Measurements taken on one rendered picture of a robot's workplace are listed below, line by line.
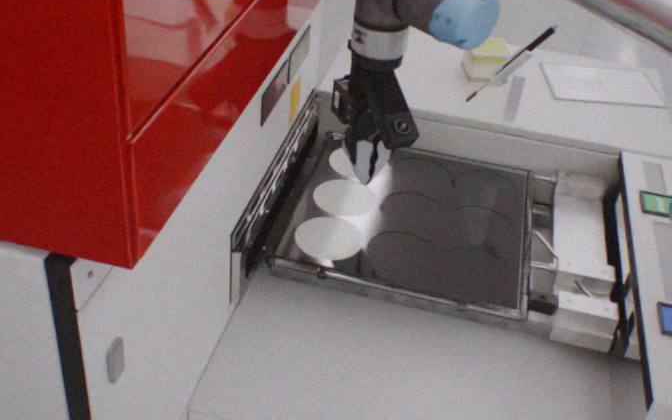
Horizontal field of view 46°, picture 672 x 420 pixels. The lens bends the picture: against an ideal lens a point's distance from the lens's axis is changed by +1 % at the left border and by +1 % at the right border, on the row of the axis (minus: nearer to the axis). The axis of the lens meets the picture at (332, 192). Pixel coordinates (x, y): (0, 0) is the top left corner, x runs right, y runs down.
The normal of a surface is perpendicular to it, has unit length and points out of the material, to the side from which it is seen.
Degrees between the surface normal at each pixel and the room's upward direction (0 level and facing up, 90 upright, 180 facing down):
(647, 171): 0
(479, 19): 90
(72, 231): 90
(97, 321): 90
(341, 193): 0
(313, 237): 0
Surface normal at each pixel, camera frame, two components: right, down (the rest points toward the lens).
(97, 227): -0.23, 0.55
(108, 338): 0.97, 0.20
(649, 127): 0.08, -0.81
